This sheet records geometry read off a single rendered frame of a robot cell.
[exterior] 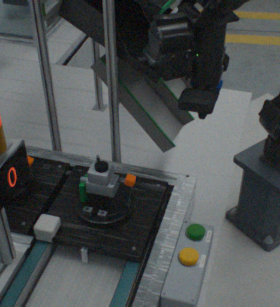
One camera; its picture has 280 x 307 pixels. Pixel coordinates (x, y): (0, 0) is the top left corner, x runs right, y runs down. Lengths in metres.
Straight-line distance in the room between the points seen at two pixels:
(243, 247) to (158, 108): 0.41
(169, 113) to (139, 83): 0.11
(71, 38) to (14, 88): 0.41
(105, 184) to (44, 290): 0.25
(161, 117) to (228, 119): 0.37
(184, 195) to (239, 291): 0.25
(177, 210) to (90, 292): 0.27
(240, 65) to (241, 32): 0.52
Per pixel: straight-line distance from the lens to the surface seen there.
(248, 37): 4.09
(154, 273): 1.06
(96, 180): 1.08
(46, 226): 1.11
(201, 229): 1.11
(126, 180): 1.07
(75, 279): 1.10
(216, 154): 1.48
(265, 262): 1.22
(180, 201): 1.19
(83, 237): 1.10
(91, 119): 1.62
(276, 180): 1.12
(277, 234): 1.24
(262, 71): 3.66
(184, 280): 1.04
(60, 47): 2.05
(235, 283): 1.17
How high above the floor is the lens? 1.79
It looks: 39 degrees down
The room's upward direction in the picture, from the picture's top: 1 degrees counter-clockwise
